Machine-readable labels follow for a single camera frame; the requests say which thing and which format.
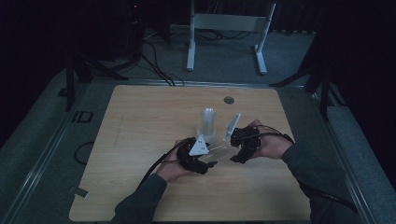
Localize person's left hand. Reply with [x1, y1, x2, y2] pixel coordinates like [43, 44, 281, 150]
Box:
[155, 139, 191, 184]

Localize black floor cables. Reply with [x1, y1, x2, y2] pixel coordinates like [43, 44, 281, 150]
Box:
[139, 29, 250, 87]

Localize grey tape piece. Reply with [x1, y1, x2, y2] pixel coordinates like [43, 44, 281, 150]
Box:
[68, 186, 91, 199]

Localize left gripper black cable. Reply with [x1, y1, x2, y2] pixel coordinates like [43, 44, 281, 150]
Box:
[136, 137, 195, 190]

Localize black tape floor mark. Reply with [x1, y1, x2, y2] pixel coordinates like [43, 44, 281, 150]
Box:
[71, 110, 94, 124]

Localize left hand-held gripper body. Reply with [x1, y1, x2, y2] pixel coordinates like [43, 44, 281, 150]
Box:
[176, 133, 210, 175]

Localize black metal stand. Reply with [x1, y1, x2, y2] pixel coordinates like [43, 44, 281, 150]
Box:
[268, 31, 347, 122]
[64, 46, 129, 113]

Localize black looped floor cable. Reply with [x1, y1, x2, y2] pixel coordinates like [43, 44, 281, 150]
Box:
[73, 141, 95, 166]

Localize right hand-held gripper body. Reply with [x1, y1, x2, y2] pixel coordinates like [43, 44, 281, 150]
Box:
[224, 112, 262, 158]

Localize white metal stand frame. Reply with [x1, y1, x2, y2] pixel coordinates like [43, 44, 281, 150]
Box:
[185, 0, 277, 77]

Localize person's right hand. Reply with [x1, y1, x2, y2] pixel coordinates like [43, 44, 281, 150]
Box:
[247, 119, 294, 160]

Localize single clear disposable cup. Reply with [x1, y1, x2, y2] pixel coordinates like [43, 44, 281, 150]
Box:
[204, 143, 232, 163]

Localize dark computer tower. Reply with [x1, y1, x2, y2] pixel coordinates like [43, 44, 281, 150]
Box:
[122, 0, 146, 62]

